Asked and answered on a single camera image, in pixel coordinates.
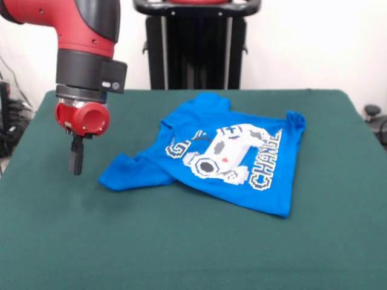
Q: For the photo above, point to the black electronics box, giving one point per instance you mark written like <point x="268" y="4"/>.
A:
<point x="4" y="102"/>

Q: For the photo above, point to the blue t-shirt with white print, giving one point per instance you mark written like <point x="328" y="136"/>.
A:
<point x="257" y="187"/>

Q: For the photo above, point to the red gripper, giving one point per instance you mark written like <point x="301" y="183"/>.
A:
<point x="81" y="117"/>

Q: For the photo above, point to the dark green table cloth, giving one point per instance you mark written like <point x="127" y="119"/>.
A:
<point x="60" y="226"/>

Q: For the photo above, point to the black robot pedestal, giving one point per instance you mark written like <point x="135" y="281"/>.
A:
<point x="196" y="48"/>

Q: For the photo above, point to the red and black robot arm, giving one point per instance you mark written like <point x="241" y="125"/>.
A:
<point x="81" y="45"/>

